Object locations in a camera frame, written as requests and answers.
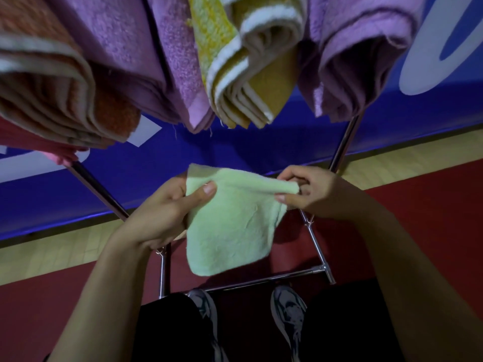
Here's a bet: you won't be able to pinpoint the person's right hand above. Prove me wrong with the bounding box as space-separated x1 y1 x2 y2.
273 164 381 224

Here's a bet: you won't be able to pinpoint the person's left hand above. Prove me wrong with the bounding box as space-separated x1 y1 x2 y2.
113 173 218 252

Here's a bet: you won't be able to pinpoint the metal drying rack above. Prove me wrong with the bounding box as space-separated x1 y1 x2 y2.
66 113 365 300

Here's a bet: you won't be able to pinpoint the pale green towel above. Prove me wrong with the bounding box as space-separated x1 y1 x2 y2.
185 163 301 278

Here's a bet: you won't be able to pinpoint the purple towel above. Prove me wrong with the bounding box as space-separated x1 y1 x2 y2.
43 0 216 134
298 0 427 123

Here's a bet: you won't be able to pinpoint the pink towel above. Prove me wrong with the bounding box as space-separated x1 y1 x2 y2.
0 116 90 168

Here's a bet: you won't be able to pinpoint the yellow white cloth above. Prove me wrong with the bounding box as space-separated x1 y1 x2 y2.
187 0 308 129

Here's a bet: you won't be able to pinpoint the orange patterned towel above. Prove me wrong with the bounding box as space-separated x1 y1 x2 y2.
0 0 142 149

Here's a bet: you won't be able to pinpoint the person's left forearm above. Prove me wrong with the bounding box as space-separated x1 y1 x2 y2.
47 237 151 362

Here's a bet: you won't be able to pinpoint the person's right forearm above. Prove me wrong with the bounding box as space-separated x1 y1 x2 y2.
354 201 483 362

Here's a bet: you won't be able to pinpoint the person's left grey shoe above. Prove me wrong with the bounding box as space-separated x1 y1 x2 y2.
187 288 229 362

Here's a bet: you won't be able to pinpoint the person's grey shoe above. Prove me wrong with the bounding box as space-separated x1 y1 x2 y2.
270 285 308 362
187 288 229 362

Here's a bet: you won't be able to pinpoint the person's right grey shoe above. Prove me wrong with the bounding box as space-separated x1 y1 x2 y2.
270 285 308 362

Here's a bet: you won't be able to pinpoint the person's black trousers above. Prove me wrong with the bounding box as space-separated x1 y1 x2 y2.
43 277 407 362

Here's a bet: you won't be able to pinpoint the blue banner with white print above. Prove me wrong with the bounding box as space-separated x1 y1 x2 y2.
0 0 483 242

